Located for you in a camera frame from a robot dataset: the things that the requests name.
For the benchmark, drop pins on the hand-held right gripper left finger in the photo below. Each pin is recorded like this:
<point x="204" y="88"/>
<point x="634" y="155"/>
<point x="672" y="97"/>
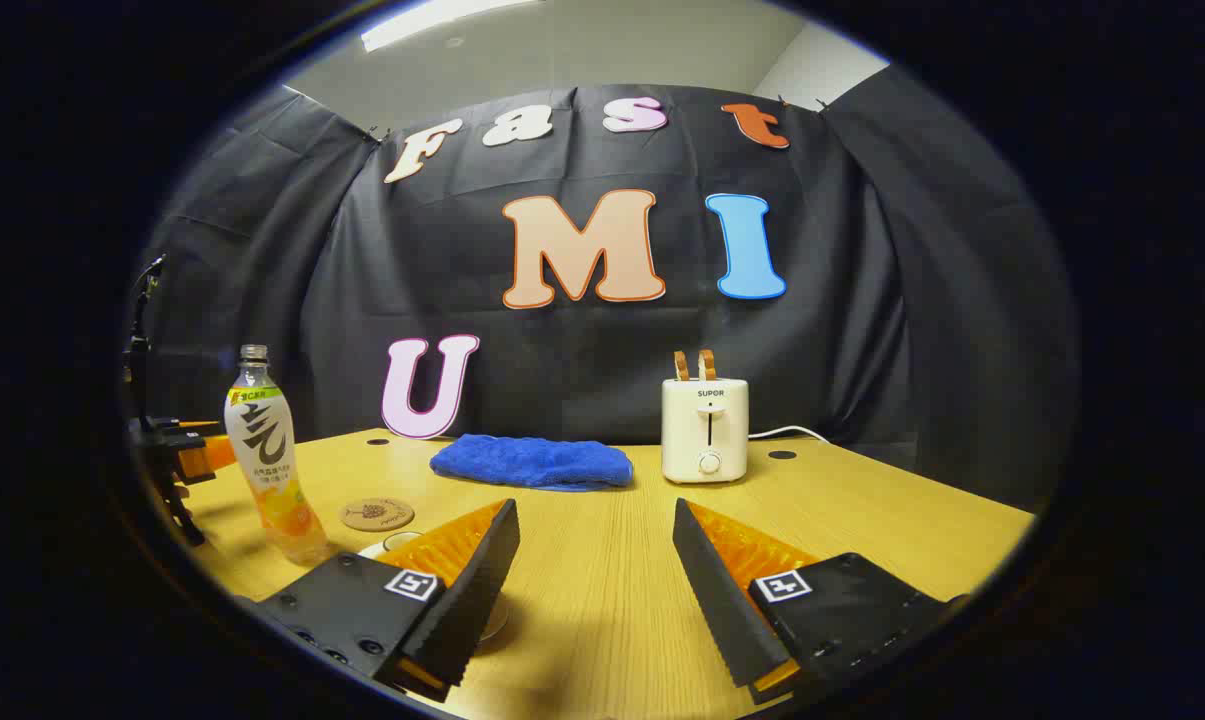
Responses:
<point x="472" y="610"/>

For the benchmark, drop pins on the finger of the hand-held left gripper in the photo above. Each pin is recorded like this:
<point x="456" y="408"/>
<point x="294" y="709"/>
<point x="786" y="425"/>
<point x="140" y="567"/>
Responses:
<point x="197" y="428"/>
<point x="207" y="458"/>

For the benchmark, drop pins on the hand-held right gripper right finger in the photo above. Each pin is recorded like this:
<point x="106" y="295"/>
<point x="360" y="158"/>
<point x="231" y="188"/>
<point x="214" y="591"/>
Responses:
<point x="717" y="600"/>

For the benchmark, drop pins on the clear plastic water bottle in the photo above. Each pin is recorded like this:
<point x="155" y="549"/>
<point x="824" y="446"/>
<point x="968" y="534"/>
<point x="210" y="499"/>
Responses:
<point x="267" y="450"/>

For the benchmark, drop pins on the white teacup lid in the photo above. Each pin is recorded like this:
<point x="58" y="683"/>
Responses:
<point x="402" y="541"/>

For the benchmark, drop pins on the round cork coaster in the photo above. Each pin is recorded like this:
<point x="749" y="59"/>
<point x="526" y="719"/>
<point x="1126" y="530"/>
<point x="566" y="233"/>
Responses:
<point x="376" y="514"/>

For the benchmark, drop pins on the white saucer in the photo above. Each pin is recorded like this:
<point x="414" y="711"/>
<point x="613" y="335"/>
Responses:
<point x="497" y="620"/>

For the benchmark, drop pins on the blue towel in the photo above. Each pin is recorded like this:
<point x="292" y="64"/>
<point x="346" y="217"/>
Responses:
<point x="532" y="462"/>

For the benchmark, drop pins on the white toaster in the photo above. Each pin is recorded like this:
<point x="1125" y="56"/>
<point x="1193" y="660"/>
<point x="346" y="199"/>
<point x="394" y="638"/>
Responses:
<point x="704" y="430"/>

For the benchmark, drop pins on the brown toast slice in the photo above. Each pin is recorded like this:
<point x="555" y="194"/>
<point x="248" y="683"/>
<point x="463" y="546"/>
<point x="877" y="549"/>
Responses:
<point x="681" y="366"/>
<point x="707" y="364"/>

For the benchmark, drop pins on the black backdrop cloth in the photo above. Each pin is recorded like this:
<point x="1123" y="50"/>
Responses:
<point x="582" y="350"/>

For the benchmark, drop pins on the ceiling light panel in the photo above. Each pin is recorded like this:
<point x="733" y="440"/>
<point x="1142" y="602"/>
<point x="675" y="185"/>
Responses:
<point x="432" y="20"/>

